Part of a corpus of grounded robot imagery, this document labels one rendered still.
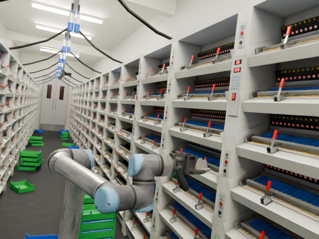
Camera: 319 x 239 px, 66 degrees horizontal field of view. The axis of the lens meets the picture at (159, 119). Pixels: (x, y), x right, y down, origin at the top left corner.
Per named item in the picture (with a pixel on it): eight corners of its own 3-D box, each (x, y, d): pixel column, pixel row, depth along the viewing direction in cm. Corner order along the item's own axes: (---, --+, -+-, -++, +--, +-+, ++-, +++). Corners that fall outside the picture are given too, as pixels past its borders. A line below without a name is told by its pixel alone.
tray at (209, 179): (219, 191, 121) (215, 174, 119) (166, 162, 176) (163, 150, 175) (249, 176, 129) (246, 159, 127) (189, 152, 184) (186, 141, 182)
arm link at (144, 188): (120, 210, 96) (122, 178, 97) (143, 206, 104) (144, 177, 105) (136, 215, 89) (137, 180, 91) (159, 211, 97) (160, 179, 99)
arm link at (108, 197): (42, 145, 130) (110, 188, 81) (65, 146, 138) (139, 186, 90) (38, 167, 130) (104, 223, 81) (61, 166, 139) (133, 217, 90)
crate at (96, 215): (79, 221, 195) (80, 211, 195) (76, 211, 213) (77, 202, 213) (116, 217, 209) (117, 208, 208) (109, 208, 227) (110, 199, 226)
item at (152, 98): (166, 106, 184) (162, 88, 181) (139, 105, 239) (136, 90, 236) (189, 99, 191) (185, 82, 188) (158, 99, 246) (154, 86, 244)
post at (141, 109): (123, 235, 242) (144, 52, 236) (121, 231, 251) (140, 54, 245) (142, 234, 251) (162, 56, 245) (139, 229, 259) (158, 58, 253)
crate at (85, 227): (79, 231, 195) (79, 221, 195) (75, 220, 213) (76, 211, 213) (115, 227, 209) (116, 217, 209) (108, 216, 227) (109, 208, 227)
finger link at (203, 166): (215, 160, 110) (198, 160, 106) (213, 173, 110) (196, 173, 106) (211, 159, 113) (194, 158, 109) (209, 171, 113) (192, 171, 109)
